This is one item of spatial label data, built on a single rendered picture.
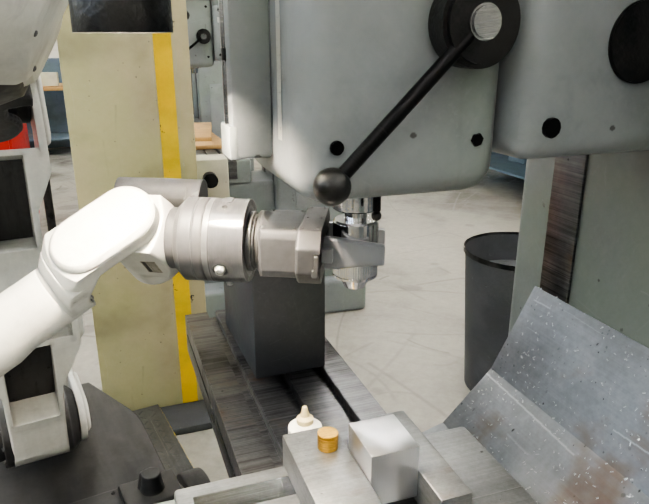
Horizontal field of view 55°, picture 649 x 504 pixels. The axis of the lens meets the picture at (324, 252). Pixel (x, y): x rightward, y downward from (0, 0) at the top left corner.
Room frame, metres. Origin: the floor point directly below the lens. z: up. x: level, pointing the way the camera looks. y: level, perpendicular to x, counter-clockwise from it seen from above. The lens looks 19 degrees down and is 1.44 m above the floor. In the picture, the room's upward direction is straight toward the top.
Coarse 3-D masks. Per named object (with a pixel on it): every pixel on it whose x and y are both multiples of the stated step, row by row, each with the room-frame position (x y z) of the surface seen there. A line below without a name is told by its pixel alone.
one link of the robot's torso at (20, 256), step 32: (32, 96) 1.04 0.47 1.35; (32, 128) 1.09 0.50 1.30; (0, 160) 1.02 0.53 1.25; (32, 160) 1.01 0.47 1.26; (0, 192) 1.02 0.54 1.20; (32, 192) 1.00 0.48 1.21; (0, 224) 1.02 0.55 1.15; (32, 224) 1.03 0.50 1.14; (0, 256) 0.97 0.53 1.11; (32, 256) 0.99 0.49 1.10; (0, 288) 0.96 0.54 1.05
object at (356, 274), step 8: (336, 232) 0.60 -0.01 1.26; (376, 232) 0.60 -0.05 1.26; (368, 240) 0.60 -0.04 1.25; (376, 240) 0.61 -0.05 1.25; (336, 272) 0.60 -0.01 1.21; (344, 272) 0.60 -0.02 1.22; (352, 272) 0.59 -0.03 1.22; (360, 272) 0.59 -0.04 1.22; (368, 272) 0.60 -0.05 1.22; (376, 272) 0.61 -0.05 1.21; (344, 280) 0.60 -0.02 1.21; (352, 280) 0.59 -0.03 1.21; (360, 280) 0.59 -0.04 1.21; (368, 280) 0.60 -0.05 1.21
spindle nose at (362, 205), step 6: (360, 198) 0.59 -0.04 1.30; (366, 198) 0.59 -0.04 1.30; (372, 198) 0.60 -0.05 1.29; (342, 204) 0.60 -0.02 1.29; (348, 204) 0.59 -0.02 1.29; (354, 204) 0.59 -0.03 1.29; (360, 204) 0.59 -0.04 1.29; (366, 204) 0.59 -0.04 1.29; (336, 210) 0.60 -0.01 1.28; (342, 210) 0.60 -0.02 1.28; (348, 210) 0.59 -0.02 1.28; (354, 210) 0.59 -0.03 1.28; (360, 210) 0.59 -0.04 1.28; (366, 210) 0.59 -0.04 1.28
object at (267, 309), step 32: (224, 288) 1.08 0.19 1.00; (256, 288) 0.89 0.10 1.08; (288, 288) 0.91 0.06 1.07; (320, 288) 0.92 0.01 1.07; (256, 320) 0.89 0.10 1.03; (288, 320) 0.90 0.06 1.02; (320, 320) 0.92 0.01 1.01; (256, 352) 0.89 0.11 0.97; (288, 352) 0.90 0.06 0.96; (320, 352) 0.92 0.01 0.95
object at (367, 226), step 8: (336, 216) 0.62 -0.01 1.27; (344, 216) 0.62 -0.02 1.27; (368, 216) 0.62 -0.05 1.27; (336, 224) 0.60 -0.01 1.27; (344, 224) 0.60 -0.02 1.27; (352, 224) 0.60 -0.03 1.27; (360, 224) 0.60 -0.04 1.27; (368, 224) 0.60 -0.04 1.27; (376, 224) 0.60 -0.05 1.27; (344, 232) 0.60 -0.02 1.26; (352, 232) 0.59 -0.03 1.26; (360, 232) 0.59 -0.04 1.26; (368, 232) 0.60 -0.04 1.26
